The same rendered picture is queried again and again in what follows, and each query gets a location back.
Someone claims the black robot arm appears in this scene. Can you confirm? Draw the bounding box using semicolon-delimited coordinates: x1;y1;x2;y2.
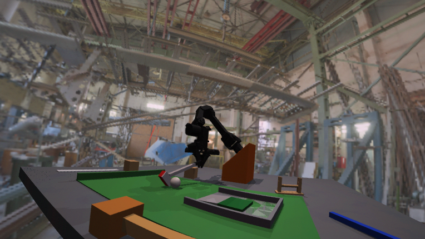
185;105;243;154

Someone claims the green flat mat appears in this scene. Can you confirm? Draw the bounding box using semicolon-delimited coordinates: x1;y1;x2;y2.
76;174;320;239

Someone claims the white golf ball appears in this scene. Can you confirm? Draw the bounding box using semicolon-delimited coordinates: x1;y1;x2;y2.
170;177;181;188

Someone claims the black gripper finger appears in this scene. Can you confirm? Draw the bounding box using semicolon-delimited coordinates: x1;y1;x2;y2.
192;154;201;161
200;155;211;168

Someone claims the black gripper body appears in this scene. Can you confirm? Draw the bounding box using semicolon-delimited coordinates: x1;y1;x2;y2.
185;137;220;155

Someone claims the blue long bar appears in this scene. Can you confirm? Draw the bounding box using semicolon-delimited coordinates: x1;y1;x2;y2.
329;211;400;239

